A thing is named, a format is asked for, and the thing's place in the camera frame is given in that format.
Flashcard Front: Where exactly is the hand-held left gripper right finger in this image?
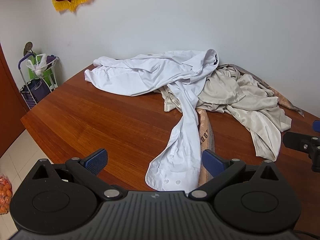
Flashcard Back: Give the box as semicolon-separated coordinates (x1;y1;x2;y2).
189;149;284;202

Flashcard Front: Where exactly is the beige satin garment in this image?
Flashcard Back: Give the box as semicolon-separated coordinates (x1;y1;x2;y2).
160;64;293;162

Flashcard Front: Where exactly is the green bag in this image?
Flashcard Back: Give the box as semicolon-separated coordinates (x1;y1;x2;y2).
27;55;55;85

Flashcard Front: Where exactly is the white plastic bag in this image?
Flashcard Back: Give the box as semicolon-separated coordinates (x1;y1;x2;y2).
26;54;48;77

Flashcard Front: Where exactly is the brown patterned scarf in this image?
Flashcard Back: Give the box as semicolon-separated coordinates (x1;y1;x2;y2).
196;64;305;188

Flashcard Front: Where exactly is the shopping trolley with purple handle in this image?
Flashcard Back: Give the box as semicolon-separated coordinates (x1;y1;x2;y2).
17;53;52;110

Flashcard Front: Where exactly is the bag of oranges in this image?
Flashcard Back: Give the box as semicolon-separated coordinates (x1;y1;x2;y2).
0;174;13;214

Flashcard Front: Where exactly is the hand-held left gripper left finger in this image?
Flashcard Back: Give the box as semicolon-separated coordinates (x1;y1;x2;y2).
29;148;123;201

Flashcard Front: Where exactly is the brown wooden door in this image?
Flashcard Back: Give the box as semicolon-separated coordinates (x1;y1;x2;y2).
0;41;30;159

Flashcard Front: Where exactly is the white shirt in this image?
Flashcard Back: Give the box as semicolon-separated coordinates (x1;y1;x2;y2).
84;48;220;193

